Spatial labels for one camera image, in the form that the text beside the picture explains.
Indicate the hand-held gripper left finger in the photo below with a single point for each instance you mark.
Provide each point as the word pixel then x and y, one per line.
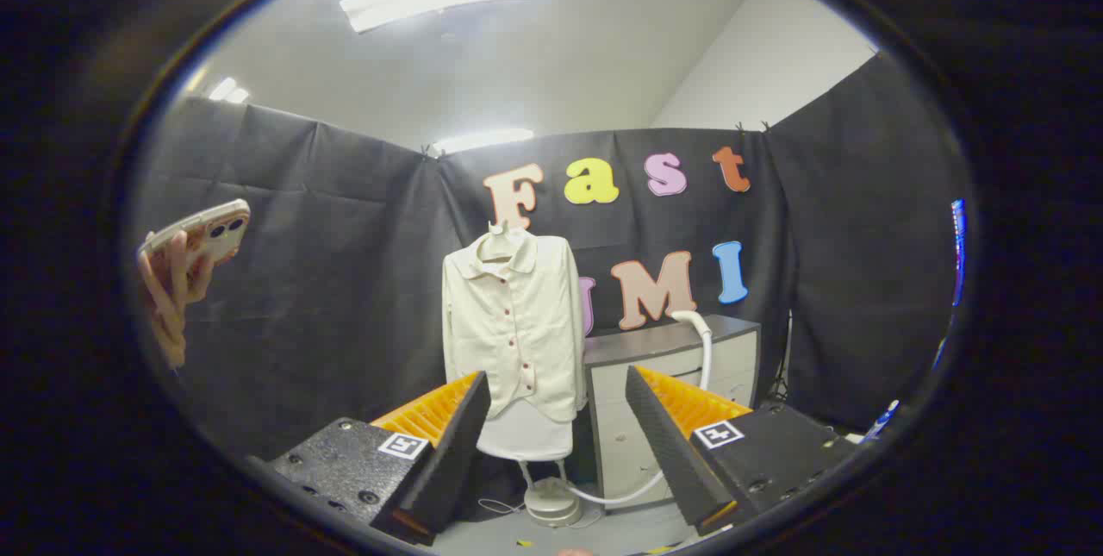
pixel 452 461

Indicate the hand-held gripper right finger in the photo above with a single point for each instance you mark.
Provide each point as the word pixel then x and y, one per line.
pixel 668 452

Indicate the white clothes hanger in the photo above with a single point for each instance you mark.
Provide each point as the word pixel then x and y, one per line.
pixel 498 233

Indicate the blue lit panel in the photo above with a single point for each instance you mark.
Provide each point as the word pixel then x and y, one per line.
pixel 958 254

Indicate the small ceiling light panel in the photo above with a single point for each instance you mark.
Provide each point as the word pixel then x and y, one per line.
pixel 228 90

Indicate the blue and white object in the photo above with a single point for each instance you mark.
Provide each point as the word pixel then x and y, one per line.
pixel 883 420

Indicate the black backdrop cloth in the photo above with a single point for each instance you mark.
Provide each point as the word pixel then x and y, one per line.
pixel 327 280

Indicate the grey top white cabinet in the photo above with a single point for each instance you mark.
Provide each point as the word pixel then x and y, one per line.
pixel 655 345

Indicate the thin dark stand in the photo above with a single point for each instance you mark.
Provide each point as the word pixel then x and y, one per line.
pixel 782 366

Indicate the grey steamer base stand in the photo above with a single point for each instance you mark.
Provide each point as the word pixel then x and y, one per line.
pixel 551 506

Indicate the white ironing pad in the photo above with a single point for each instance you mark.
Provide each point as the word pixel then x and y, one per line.
pixel 526 435

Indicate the cream button shirt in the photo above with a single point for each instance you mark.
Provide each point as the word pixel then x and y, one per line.
pixel 517 323

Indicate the pink smartphone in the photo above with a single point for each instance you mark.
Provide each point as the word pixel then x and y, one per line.
pixel 215 233

